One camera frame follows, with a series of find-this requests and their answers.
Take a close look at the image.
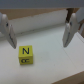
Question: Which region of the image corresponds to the yellow block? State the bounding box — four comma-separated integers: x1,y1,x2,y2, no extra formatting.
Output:
18,45,34,67

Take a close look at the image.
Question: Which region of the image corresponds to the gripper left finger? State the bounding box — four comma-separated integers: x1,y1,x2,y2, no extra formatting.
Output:
0,12,18,50

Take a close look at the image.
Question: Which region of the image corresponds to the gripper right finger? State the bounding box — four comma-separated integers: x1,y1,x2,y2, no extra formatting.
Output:
62,7,84,48

